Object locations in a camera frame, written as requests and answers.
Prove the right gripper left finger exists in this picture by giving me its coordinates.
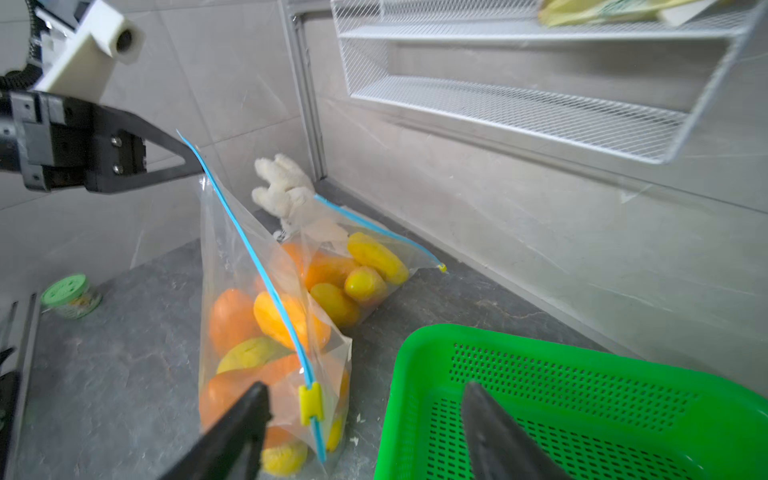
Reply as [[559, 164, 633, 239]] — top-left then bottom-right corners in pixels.
[[161, 382, 272, 480]]

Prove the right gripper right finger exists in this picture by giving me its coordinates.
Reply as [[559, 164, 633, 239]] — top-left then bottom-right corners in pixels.
[[461, 382, 569, 480]]

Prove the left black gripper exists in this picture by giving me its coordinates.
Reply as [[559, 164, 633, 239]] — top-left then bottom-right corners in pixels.
[[1, 91, 203, 194]]

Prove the clear zip-top bag blue zipper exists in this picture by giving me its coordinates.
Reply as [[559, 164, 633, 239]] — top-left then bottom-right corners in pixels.
[[281, 194, 447, 330]]

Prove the green mango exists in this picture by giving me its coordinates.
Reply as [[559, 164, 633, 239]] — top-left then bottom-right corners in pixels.
[[261, 441, 309, 478], [216, 336, 293, 374]]

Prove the yellow mango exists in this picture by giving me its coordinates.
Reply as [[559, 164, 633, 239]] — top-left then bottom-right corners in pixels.
[[347, 232, 409, 286]]

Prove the green plastic basket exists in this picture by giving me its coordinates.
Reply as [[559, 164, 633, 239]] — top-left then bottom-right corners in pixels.
[[375, 324, 767, 479]]

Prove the white plush teddy bear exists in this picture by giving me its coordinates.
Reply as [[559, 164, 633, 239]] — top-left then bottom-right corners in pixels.
[[251, 153, 316, 242]]

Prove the green round object floor left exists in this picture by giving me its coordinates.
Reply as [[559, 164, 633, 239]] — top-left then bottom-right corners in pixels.
[[41, 273, 102, 319]]

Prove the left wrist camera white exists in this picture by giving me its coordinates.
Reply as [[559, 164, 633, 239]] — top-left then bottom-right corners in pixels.
[[31, 1, 145, 103]]

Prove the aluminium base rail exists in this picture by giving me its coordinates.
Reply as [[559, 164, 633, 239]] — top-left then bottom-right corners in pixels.
[[1, 292, 41, 479]]

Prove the yellow sponge in wire basket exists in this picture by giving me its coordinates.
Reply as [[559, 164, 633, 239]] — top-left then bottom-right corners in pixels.
[[538, 0, 723, 27]]

